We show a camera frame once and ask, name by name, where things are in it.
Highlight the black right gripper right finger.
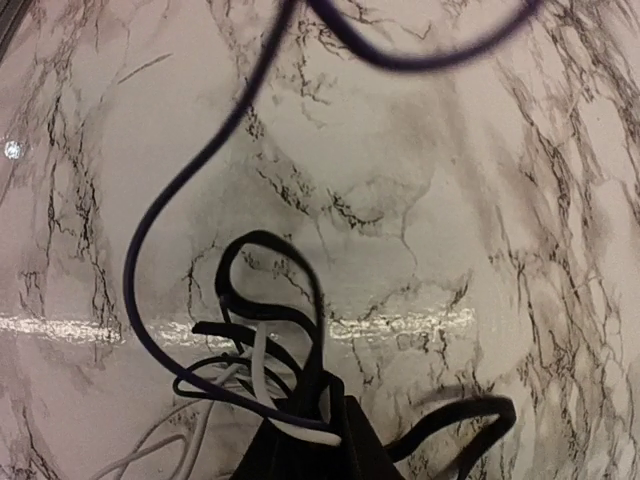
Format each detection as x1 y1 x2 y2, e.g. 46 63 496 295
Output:
319 377 403 480

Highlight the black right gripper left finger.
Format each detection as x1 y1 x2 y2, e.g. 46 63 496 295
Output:
234 420 346 480

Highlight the cable pile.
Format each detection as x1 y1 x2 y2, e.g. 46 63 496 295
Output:
84 229 517 480

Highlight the purple cable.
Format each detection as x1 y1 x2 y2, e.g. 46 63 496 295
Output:
127 0 544 429

